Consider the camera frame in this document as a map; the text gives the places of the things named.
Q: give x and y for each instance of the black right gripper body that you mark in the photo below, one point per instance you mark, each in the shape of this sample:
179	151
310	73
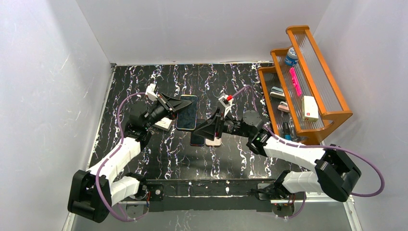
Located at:
217	124

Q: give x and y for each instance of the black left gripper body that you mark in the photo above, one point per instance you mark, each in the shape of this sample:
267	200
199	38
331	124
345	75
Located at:
168	106

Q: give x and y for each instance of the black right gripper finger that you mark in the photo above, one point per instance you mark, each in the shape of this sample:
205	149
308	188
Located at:
220	115
208	130

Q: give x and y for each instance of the purple smartphone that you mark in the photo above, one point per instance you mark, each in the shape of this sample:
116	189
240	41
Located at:
196	140

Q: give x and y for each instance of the black phone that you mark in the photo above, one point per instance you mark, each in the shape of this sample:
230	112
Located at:
186	119

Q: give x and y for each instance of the beige phone case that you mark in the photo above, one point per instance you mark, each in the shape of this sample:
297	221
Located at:
215	143

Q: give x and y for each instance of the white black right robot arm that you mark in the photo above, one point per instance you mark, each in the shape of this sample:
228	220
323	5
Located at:
329	169

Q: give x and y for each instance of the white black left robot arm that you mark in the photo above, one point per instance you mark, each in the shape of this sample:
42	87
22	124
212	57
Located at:
95	191

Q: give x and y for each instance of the teal grey stapler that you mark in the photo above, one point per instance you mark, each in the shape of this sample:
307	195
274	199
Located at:
277	93

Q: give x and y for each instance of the black blue marker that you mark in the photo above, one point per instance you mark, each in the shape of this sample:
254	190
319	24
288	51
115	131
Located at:
286	131

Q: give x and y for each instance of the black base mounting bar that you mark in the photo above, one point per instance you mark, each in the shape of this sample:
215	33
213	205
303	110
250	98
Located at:
230	194

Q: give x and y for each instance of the orange wooden tiered rack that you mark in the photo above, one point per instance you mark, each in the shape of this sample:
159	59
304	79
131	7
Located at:
315	79

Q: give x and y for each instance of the pink highlighter pen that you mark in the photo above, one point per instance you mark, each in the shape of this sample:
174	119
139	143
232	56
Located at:
295	81

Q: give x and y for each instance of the white box on rack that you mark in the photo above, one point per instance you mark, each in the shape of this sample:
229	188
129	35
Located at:
310	110

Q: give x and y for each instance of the blue white bottle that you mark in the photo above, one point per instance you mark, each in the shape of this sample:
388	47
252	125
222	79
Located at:
291	58

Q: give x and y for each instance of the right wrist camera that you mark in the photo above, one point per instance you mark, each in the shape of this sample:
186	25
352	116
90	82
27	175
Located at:
226	101

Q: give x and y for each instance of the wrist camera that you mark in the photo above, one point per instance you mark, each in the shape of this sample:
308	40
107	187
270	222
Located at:
226	101
150	92

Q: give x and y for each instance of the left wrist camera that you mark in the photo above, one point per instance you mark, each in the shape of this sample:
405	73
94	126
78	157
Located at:
150	92

